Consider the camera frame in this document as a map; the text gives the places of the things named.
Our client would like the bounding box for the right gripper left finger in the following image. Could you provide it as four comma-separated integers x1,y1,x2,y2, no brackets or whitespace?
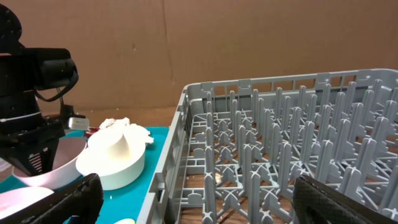
1,173,104,224

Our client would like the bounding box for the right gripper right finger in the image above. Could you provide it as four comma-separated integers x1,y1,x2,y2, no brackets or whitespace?
292,175,397,224

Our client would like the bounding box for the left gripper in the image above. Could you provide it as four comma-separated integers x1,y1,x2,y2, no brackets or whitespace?
1,114,71,176

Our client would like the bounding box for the pink white bowl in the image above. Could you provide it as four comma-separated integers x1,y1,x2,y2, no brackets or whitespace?
12,137,86,190

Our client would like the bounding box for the cream bowl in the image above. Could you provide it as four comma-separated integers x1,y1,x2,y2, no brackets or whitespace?
76,136,146,190

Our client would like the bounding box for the red snack wrapper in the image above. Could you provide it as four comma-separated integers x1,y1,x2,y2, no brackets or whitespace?
83,127,100,139

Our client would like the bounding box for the white paper napkin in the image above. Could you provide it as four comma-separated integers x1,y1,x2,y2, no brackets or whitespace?
99,117,154,144

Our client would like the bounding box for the large white plate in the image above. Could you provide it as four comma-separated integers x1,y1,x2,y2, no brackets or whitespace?
1,187,53,219

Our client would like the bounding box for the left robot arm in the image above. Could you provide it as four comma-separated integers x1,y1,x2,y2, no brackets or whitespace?
1,6,78,176

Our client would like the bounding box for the grey dishwasher rack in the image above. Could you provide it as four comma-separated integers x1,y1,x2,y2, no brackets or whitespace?
136,68,397,223

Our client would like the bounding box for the yellow plastic spoon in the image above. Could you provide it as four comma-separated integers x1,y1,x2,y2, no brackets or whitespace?
114,218,136,224

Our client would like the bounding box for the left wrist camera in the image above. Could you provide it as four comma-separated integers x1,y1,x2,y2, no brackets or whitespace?
68,117,90,131

